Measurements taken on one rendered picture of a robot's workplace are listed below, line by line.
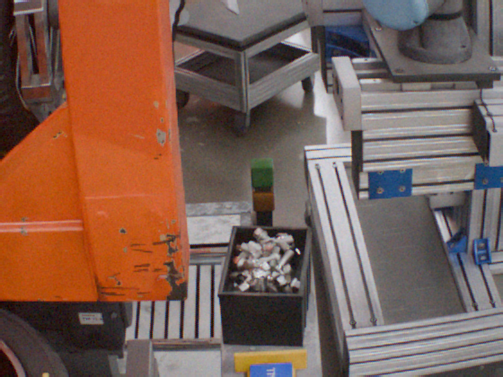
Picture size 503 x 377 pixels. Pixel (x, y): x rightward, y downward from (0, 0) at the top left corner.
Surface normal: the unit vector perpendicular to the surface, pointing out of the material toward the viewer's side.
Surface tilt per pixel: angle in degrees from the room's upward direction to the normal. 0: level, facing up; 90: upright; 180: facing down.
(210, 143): 0
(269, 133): 0
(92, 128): 90
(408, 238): 0
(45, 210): 90
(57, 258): 90
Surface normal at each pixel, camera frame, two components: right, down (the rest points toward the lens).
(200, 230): -0.05, -0.84
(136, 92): 0.01, 0.54
